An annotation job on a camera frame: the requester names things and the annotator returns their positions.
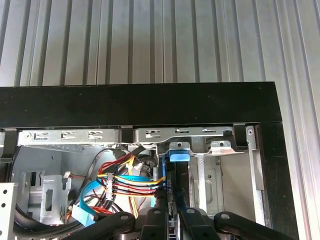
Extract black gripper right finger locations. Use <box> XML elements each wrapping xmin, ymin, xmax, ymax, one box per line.
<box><xmin>174</xmin><ymin>193</ymin><xmax>300</xmax><ymax>240</ymax></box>

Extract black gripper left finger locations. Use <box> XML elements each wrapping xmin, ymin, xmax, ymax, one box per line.
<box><xmin>69</xmin><ymin>192</ymin><xmax>170</xmax><ymax>240</ymax></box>

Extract coloured power wire black plugs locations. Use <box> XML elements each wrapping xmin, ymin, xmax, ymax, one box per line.
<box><xmin>96</xmin><ymin>153</ymin><xmax>175</xmax><ymax>220</ymax></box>

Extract hard disk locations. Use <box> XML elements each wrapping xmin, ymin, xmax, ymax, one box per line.
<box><xmin>158</xmin><ymin>149</ymin><xmax>191</xmax><ymax>240</ymax></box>

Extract blue data wire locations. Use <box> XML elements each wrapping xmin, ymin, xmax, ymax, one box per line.
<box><xmin>71</xmin><ymin>175</ymin><xmax>154</xmax><ymax>228</ymax></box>

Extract metal disk bay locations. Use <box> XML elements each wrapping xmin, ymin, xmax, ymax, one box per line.
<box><xmin>157</xmin><ymin>126</ymin><xmax>258</xmax><ymax>213</ymax></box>

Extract black open PC case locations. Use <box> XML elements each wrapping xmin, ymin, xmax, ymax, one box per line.
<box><xmin>0</xmin><ymin>81</ymin><xmax>300</xmax><ymax>240</ymax></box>

